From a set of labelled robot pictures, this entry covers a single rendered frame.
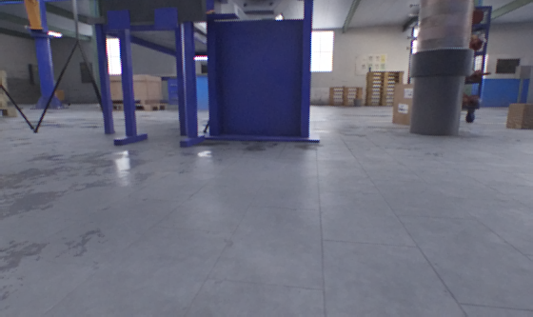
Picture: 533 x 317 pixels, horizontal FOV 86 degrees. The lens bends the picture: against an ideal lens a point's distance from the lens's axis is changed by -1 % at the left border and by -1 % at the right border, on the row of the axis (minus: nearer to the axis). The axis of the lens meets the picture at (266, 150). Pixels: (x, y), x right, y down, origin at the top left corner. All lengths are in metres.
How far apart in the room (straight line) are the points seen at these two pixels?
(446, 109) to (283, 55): 1.34
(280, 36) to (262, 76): 0.30
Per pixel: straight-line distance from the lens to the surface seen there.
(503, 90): 13.79
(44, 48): 9.47
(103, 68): 2.60
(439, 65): 2.60
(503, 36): 15.64
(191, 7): 1.90
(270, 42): 2.14
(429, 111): 2.63
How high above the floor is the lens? 0.28
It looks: 10 degrees down
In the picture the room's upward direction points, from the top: straight up
